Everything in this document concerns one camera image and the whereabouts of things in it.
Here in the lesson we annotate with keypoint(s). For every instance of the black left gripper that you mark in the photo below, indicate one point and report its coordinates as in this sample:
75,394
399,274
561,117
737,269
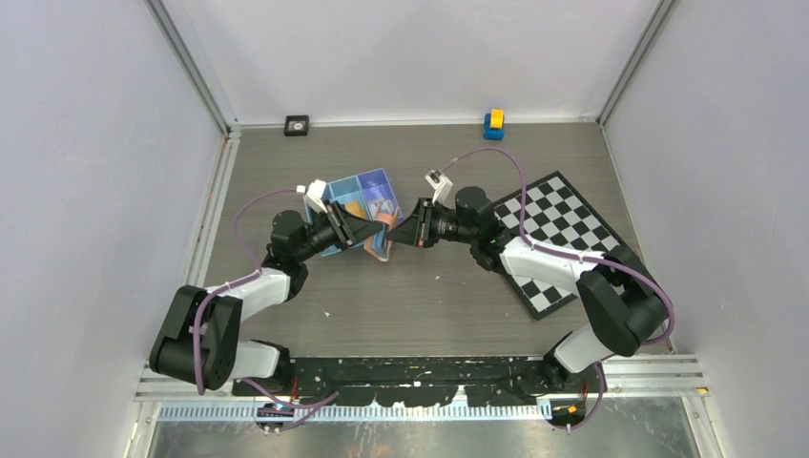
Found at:
349,229

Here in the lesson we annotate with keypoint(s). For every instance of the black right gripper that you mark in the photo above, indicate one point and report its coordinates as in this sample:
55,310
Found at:
417,230

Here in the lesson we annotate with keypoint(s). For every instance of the yellow VIP card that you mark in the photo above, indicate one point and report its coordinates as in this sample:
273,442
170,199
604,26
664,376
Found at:
355,208

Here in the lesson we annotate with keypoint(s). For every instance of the orange leather card holder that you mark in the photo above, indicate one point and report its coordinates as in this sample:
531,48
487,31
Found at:
379,246

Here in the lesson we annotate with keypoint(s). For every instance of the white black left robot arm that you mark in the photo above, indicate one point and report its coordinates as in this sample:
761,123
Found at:
198,342

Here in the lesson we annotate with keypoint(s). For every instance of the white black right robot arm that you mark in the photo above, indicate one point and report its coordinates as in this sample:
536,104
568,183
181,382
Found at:
623,304

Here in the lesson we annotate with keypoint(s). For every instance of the blue purple drawer organizer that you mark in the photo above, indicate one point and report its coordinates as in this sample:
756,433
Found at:
367,195

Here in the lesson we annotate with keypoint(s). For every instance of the small black square box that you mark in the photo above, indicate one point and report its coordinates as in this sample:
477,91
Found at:
296,125

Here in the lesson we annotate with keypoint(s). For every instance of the blue yellow toy block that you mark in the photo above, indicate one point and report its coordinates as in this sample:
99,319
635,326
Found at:
494,122

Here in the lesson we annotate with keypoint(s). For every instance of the black white chessboard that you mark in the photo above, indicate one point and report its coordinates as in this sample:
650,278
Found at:
558,214

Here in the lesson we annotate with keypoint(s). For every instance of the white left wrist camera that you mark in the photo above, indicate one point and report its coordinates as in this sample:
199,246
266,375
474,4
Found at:
312,195

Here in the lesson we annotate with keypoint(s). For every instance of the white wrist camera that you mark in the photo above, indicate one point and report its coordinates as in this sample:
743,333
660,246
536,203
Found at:
441,185
312,195

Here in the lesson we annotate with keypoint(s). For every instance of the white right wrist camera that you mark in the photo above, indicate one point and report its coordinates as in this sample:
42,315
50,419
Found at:
441,185

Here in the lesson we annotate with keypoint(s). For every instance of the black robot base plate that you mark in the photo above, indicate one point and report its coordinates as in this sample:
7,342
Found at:
420,381

